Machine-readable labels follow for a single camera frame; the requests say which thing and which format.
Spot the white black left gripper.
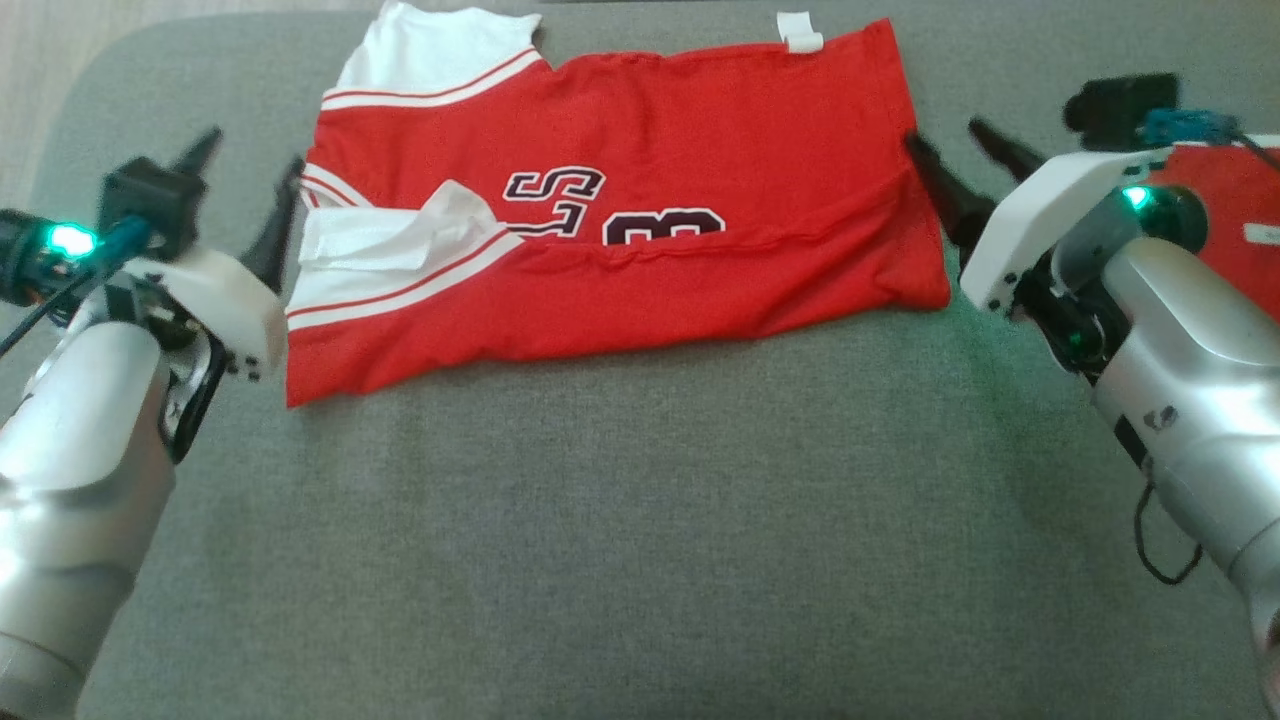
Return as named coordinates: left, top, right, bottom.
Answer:
left=120, top=127, right=306, bottom=383

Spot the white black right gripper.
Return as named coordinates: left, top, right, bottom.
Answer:
left=905, top=117, right=1177, bottom=317

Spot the red white baseball jersey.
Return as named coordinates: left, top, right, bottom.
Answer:
left=285, top=0, right=951, bottom=409

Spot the red white folded jersey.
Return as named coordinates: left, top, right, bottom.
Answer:
left=1150, top=140, right=1280, bottom=321

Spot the grey fabric sofa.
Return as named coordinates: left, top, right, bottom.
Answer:
left=25, top=0, right=1280, bottom=720

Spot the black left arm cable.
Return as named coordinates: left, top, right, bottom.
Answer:
left=0, top=215, right=153, bottom=357

